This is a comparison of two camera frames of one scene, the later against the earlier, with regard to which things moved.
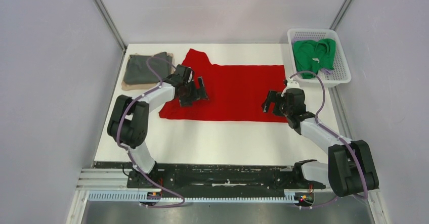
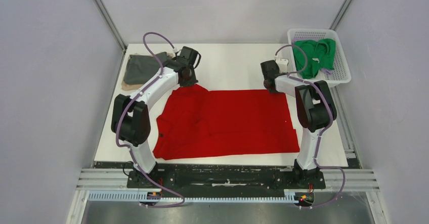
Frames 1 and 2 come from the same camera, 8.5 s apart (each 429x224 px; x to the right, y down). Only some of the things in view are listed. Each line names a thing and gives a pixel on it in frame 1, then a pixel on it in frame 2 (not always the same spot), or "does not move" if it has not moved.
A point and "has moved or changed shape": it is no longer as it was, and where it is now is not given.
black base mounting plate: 261,178 does not move
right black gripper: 272,97 -> 273,91
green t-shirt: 314,55 does not move
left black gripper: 199,94 -> 191,82
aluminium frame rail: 115,180 does not move
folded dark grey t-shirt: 137,71 does not move
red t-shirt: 236,92 has moved or changed shape
